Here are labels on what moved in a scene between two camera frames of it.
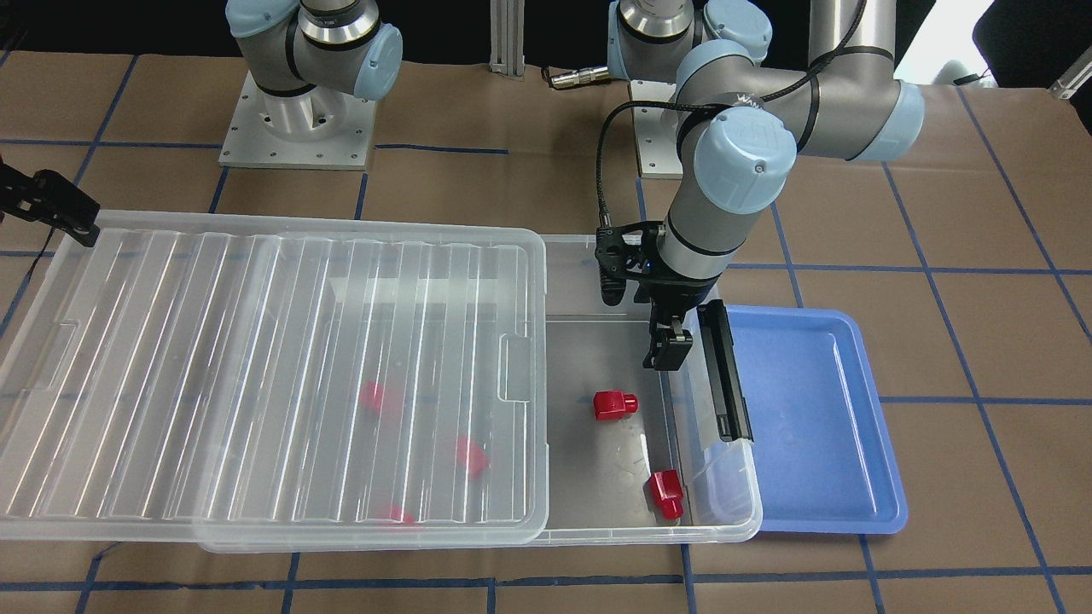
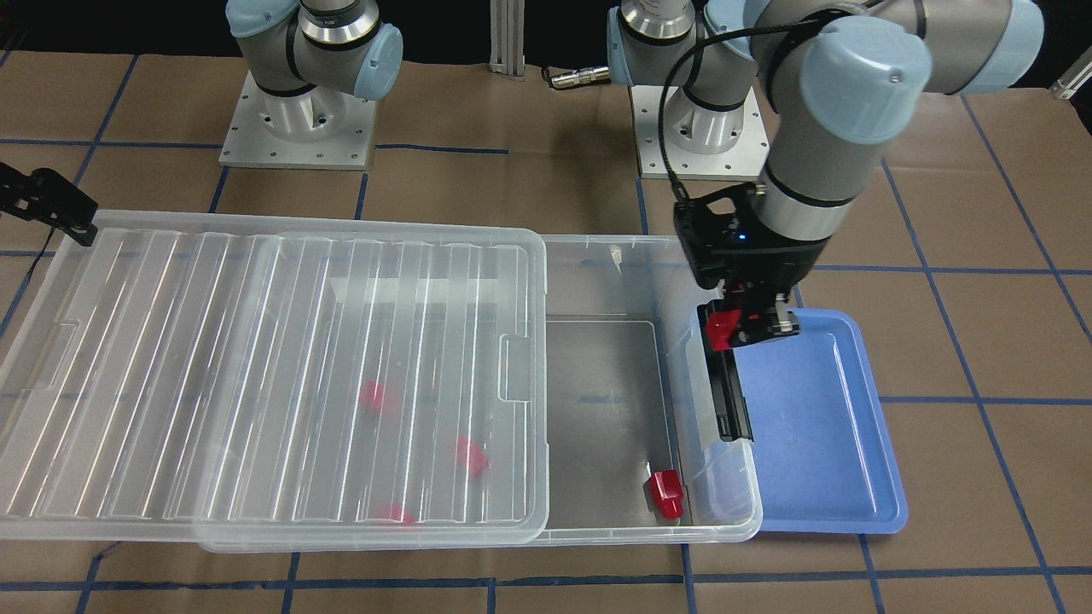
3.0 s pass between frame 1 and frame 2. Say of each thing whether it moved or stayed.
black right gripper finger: stayed
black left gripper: moved
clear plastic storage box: stayed
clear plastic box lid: stayed
